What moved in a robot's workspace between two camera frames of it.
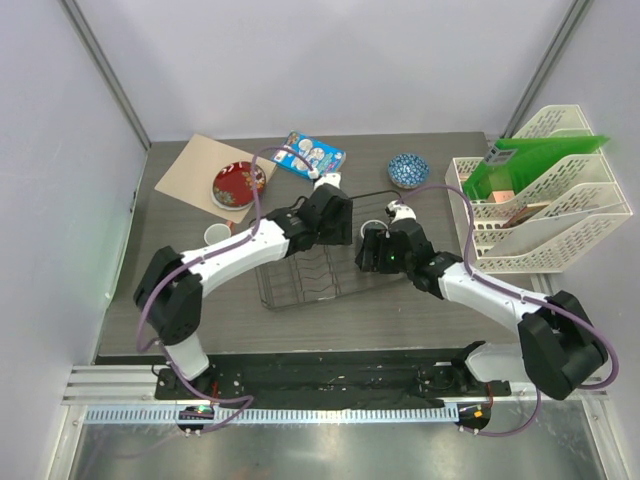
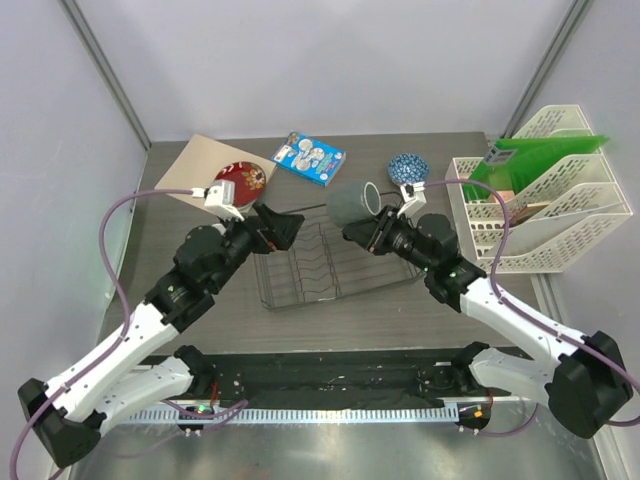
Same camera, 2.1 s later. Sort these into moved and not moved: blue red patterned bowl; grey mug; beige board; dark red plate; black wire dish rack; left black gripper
Moved: grey mug; left black gripper
Not moved: blue red patterned bowl; black wire dish rack; dark red plate; beige board
